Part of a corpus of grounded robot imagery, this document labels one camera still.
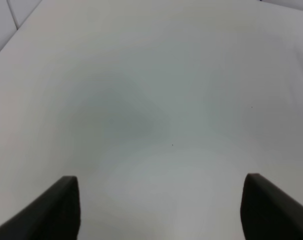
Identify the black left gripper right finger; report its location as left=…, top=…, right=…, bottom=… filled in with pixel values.
left=240, top=173, right=303, bottom=240

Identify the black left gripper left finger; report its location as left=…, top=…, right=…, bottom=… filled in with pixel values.
left=0, top=176, right=81, bottom=240

